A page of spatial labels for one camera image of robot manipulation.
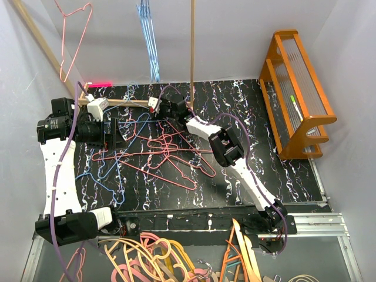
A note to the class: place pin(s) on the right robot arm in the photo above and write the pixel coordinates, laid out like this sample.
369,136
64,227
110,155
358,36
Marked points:
229,153

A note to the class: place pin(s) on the orange wooden shelf rack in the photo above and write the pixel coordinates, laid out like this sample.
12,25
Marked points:
287,70

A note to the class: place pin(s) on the green white pen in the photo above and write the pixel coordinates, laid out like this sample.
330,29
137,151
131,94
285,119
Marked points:
296,107

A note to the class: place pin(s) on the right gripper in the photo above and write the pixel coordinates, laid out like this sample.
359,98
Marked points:
158,112

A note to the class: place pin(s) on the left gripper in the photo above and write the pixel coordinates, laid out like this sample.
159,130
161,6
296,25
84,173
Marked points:
114,140

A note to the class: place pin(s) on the wooden clothes rack frame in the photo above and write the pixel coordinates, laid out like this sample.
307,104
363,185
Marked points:
58,65

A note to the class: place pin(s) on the wooden hangers pile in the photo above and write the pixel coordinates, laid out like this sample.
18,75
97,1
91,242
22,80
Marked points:
240,259

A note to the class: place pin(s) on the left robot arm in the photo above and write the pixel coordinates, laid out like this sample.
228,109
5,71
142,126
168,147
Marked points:
64,221

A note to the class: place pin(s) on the tangled pink wire hangers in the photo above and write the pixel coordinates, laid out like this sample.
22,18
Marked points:
163,150

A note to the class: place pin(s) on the pink plastic marker strip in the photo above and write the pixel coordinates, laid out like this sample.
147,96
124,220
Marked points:
99,85

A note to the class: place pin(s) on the pink hanger on glass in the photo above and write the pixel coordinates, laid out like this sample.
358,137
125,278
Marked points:
77,260

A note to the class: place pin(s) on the tangled blue wire hangers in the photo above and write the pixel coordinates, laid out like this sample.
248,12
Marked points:
118,195

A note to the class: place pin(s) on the pile of plastic hangers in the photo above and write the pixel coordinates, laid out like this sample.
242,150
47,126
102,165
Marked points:
153,258

